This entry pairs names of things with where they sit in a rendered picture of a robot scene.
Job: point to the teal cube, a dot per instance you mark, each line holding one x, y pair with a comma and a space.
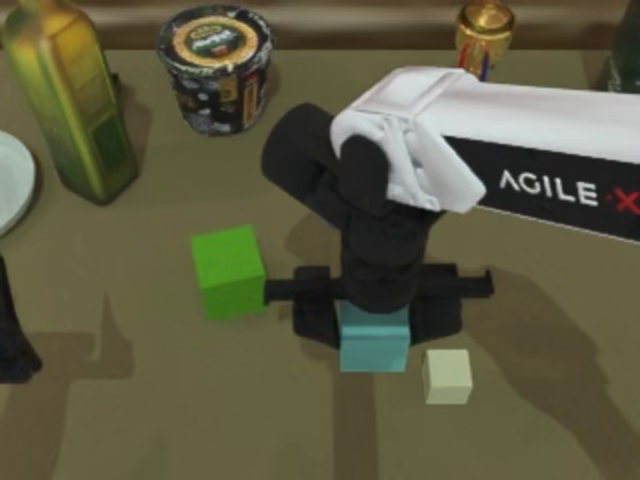
372, 340

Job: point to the small pale cream cube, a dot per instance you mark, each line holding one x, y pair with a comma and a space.
446, 377

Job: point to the green cube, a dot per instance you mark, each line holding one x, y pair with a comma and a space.
229, 272

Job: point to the black instant noodle cup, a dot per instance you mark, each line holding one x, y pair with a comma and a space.
217, 75

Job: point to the gold capped bottle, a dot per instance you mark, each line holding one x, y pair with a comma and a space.
482, 35

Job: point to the yellow-green olive oil bottle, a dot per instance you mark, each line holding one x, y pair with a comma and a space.
70, 100

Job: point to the dark green glass bottle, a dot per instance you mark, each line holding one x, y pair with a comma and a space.
622, 47

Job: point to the white plate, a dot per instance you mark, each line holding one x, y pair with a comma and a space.
12, 182

